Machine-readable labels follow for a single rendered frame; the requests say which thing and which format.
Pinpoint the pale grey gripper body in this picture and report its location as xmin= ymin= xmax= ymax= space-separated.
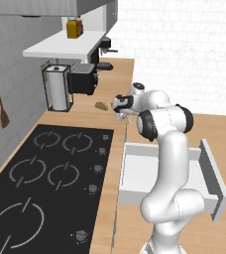
xmin=114 ymin=110 xmax=135 ymax=126

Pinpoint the white open drawer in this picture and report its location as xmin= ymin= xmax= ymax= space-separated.
xmin=118 ymin=138 xmax=226 ymax=223

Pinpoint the yellow taco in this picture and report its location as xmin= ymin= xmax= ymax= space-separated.
xmin=94 ymin=101 xmax=110 ymax=111

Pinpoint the black toaster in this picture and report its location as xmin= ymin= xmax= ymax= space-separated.
xmin=67 ymin=63 xmax=100 ymax=96

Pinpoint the black coffee machine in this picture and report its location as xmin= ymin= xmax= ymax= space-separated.
xmin=94 ymin=36 xmax=119 ymax=71

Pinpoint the white paper towel roll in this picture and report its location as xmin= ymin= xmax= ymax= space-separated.
xmin=47 ymin=65 xmax=69 ymax=112

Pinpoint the amber jar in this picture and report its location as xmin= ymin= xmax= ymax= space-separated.
xmin=66 ymin=18 xmax=84 ymax=40

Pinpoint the black hob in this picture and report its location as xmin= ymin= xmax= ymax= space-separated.
xmin=0 ymin=123 xmax=115 ymax=254

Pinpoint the wooden spatula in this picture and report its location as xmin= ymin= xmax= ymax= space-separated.
xmin=0 ymin=74 xmax=11 ymax=130

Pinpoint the grey range hood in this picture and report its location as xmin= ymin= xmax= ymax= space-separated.
xmin=0 ymin=0 xmax=115 ymax=18

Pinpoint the white wall shelf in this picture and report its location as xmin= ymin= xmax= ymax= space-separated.
xmin=22 ymin=31 xmax=107 ymax=61

